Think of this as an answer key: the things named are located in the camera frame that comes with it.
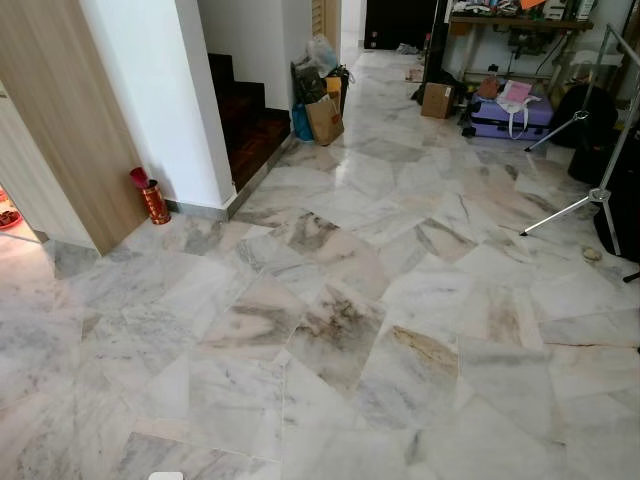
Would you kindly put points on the black stand leg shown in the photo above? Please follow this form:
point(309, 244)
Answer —
point(631, 277)

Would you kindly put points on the large black bag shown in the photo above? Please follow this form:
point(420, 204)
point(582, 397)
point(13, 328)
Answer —
point(625, 200)

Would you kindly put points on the small round beige object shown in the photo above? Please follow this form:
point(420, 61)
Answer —
point(592, 254)

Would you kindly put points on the silver tripod stand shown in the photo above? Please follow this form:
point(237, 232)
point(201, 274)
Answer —
point(603, 190)

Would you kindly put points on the round black bag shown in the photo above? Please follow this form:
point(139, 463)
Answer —
point(590, 110)

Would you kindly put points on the purple suitcase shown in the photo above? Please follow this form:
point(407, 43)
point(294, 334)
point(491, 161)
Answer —
point(535, 115)

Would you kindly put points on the white and pink tote bag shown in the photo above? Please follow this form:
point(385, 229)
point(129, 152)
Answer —
point(515, 95)

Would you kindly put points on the small cardboard box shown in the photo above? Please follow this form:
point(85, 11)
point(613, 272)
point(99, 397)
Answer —
point(437, 100)

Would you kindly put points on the cluttered wooden shelf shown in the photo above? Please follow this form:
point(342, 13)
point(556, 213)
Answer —
point(500, 22)

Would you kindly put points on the small pink box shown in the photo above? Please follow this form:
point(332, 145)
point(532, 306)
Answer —
point(414, 73)

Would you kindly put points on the brown paper bag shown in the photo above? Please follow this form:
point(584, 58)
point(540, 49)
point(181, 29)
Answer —
point(324, 120)

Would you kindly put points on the blue bag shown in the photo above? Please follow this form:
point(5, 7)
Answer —
point(300, 125)

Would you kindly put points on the dark grey bag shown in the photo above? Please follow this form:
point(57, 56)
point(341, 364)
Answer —
point(305, 85)

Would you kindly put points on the clear plastic bag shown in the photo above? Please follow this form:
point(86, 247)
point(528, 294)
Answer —
point(322, 52)

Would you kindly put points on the dark wooden staircase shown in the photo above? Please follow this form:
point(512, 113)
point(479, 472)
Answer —
point(245, 125)

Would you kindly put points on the red cylindrical tin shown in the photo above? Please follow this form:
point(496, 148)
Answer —
point(155, 200)

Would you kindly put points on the light brown wooden cabinet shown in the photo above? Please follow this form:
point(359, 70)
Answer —
point(70, 100)

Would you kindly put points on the red plate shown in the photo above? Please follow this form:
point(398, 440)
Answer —
point(6, 218)

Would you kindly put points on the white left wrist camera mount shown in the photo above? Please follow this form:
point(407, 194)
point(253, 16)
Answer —
point(165, 476)

